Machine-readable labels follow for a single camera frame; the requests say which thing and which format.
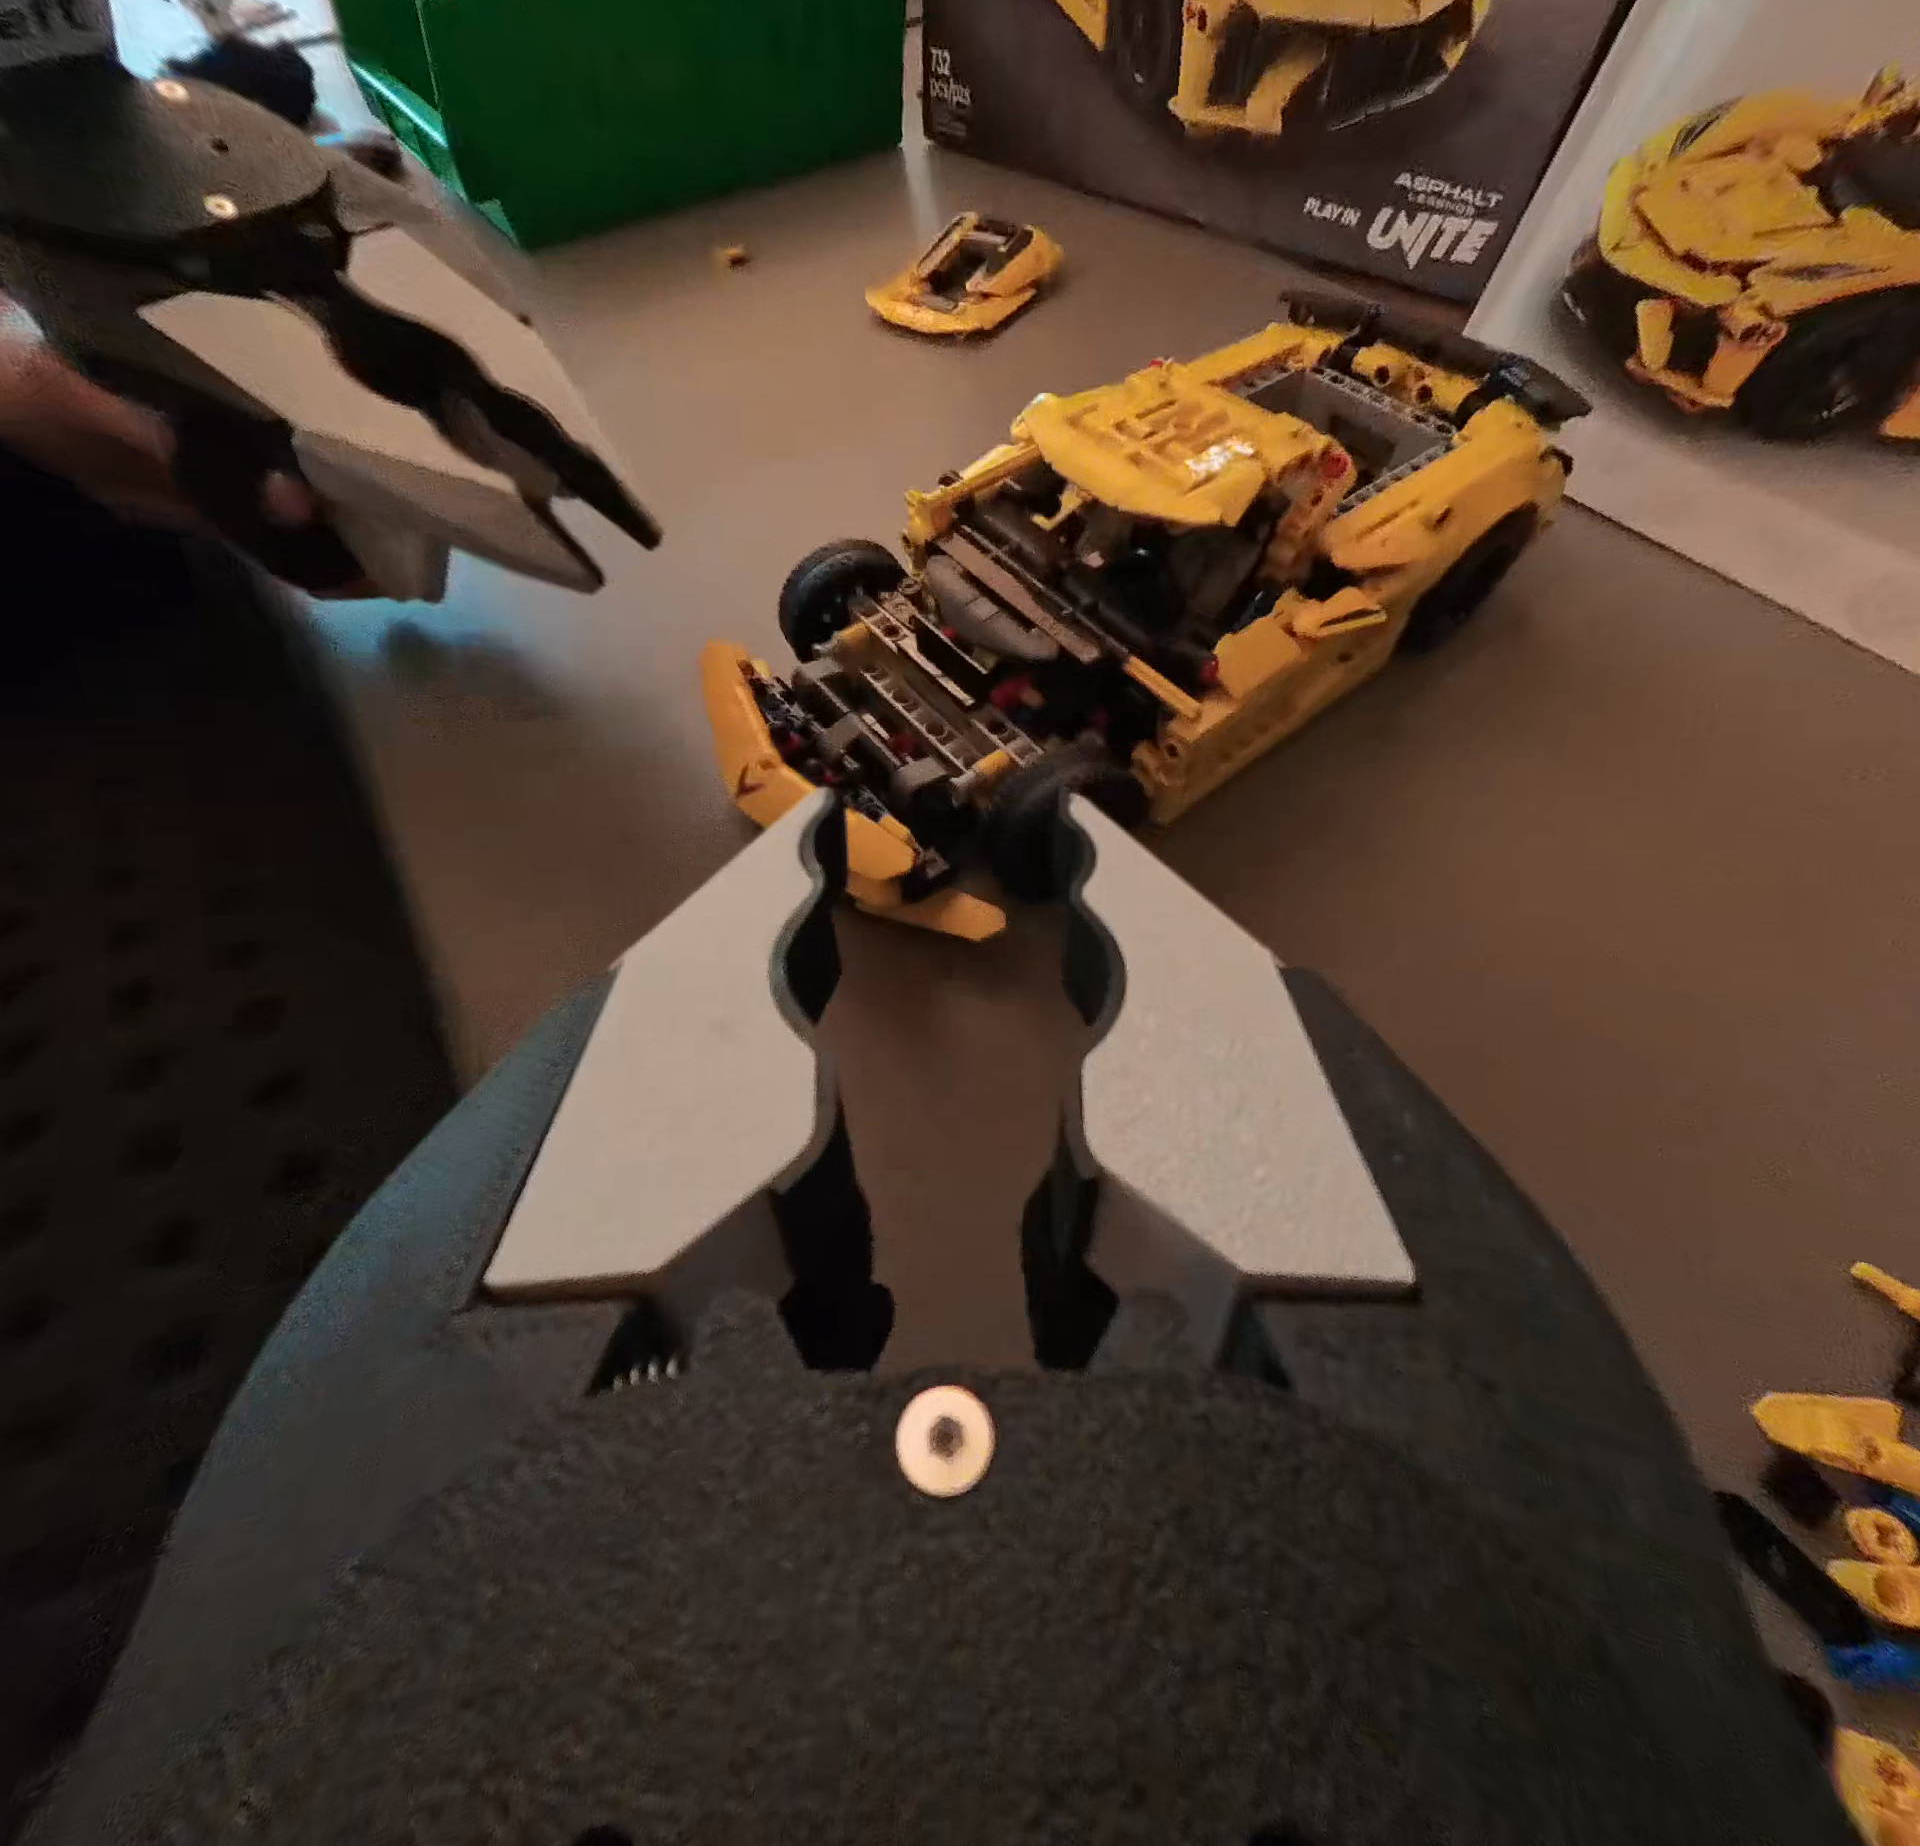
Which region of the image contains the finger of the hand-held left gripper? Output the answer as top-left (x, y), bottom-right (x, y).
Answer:
top-left (140, 283), bottom-right (604, 603)
top-left (320, 170), bottom-right (662, 553)

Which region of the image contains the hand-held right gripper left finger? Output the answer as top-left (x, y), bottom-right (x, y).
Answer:
top-left (479, 789), bottom-right (903, 1374)

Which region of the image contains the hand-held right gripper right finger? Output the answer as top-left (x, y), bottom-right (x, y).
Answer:
top-left (1021, 794), bottom-right (1420, 1369)

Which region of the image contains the yellow toy brick car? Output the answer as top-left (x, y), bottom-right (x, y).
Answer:
top-left (702, 285), bottom-right (1593, 945)

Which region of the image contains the grey desk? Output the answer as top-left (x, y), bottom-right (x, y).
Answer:
top-left (134, 0), bottom-right (1920, 1846)

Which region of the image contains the person's left hand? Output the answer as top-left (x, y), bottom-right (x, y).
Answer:
top-left (0, 339), bottom-right (322, 532)

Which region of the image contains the black bundle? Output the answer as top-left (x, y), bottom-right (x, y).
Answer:
top-left (156, 29), bottom-right (324, 131)

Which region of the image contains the green plastic bin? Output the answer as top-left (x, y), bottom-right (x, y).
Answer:
top-left (316, 0), bottom-right (908, 250)

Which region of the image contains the yellow car roof panel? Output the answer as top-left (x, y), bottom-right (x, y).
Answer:
top-left (865, 209), bottom-right (1067, 336)

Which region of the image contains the black perforated panel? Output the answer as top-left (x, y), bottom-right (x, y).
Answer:
top-left (0, 436), bottom-right (468, 1787)

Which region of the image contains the pile of loose toy bricks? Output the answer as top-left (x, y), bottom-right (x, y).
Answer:
top-left (1717, 1260), bottom-right (1920, 1846)

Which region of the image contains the toy car box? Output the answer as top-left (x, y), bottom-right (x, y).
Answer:
top-left (916, 0), bottom-right (1670, 302)

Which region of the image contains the instruction booklet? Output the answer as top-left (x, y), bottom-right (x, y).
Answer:
top-left (1461, 0), bottom-right (1920, 678)

